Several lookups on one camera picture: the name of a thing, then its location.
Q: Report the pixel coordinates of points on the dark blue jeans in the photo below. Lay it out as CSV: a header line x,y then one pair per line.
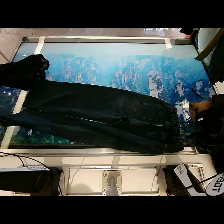
x,y
100,116

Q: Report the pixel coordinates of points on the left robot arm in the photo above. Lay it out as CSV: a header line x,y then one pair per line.
x,y
30,182

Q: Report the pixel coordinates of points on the black garment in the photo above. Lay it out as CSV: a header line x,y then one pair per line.
x,y
23,70
215,140

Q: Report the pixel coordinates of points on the silver frame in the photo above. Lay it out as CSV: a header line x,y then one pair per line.
x,y
112,182

